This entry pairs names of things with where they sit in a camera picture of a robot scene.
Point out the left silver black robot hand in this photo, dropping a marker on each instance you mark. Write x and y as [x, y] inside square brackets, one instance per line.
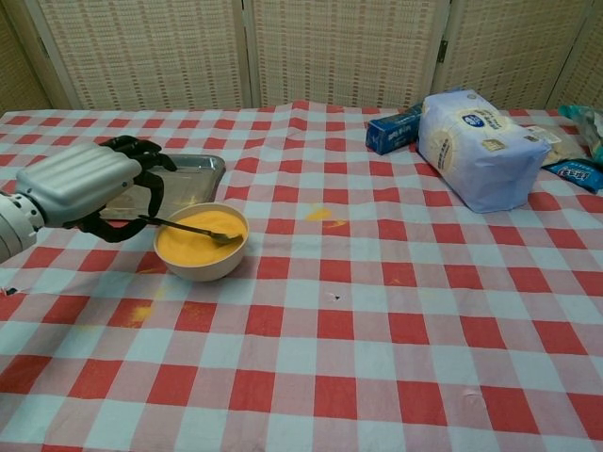
[75, 183]

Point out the black spoon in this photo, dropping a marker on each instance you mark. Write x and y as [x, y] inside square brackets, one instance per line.
[198, 230]

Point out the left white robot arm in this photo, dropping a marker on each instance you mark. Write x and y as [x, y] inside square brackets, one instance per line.
[14, 226]

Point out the rectangular steel tray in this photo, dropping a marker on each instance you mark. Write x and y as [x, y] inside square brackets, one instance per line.
[193, 181]

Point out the bowl of yellow powder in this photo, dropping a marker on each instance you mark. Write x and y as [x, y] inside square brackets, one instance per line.
[201, 249]

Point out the woven folding screen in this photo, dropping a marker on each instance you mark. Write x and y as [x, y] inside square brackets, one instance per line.
[330, 52]

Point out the red white checkered tablecloth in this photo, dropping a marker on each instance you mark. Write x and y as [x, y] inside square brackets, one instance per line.
[330, 339]

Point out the dark blue long box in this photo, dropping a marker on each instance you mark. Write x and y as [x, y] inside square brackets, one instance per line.
[391, 135]

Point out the pale blue flour bag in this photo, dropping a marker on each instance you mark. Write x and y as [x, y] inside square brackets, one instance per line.
[480, 150]

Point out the beige snack packet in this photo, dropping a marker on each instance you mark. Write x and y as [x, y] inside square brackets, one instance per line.
[560, 143]

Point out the small blue snack packet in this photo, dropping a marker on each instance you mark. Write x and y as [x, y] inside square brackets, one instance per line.
[577, 173]

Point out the teal clear food bag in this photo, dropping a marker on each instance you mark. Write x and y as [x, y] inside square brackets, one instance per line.
[589, 127]

